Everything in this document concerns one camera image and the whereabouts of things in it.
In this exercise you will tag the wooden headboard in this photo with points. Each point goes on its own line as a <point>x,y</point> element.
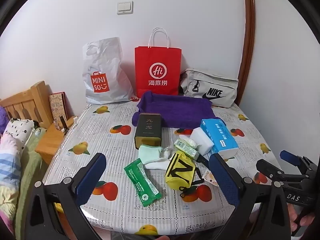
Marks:
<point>25,100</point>

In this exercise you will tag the small black stand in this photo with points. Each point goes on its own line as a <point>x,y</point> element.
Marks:
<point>63,125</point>

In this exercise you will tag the white floral pillow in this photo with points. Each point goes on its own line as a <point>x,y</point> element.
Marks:
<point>17,130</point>

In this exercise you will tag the small white fruit print sachet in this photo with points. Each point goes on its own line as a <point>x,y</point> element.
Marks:
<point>208,177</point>

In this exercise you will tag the green bedsheet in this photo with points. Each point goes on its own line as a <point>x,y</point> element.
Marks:
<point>27,175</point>

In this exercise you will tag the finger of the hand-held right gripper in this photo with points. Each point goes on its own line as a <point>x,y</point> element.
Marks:
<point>290,156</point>
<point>268,167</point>

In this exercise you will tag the white plastic shopping bag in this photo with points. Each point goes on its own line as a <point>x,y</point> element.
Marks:
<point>105,62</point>

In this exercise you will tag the brown book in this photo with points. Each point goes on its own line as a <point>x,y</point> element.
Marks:
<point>57,107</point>

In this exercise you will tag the light green small packet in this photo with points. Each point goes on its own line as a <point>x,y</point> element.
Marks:
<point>185,148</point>

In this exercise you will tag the white latex glove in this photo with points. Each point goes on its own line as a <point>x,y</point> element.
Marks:
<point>160,165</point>
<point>193,142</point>

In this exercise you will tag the red paper bag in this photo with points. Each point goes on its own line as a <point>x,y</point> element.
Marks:
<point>157,57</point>

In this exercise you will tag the wooden nightstand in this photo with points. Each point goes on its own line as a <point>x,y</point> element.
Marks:
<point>50,140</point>

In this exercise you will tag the person's right hand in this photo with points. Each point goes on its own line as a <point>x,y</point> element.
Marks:
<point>307,221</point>

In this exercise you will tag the brown wooden door frame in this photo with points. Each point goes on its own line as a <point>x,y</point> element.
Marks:
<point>247,30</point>

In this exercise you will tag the yellow pouch with black stripes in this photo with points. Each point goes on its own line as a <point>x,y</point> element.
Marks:
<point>182,172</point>

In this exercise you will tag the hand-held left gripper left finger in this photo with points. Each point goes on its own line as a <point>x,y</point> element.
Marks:
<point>92,177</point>

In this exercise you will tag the purple plush toy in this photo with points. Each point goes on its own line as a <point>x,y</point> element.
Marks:
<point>3,120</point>

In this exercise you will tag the grey waist bag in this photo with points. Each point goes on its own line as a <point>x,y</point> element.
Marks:
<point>212,82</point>

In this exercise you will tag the blue tissue pack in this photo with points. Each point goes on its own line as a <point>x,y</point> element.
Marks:
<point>220,135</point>

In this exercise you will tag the dark green tin box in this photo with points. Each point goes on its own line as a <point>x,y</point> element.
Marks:
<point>147,130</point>

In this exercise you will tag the purple towel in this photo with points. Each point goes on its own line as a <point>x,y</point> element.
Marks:
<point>180,110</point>

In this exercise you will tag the pastel striped quilt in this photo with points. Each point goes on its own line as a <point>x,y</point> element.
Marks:
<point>10,170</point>

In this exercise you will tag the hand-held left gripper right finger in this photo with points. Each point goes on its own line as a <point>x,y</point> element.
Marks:
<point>225,180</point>

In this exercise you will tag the green wet wipes packet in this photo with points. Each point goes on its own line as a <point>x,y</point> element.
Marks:
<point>142,182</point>

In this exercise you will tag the white light switch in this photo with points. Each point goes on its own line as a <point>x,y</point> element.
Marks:
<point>125,7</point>

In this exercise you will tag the mint green sock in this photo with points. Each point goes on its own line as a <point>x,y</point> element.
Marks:
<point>150,153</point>

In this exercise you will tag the white sponge block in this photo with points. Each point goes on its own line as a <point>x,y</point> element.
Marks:
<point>202,140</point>

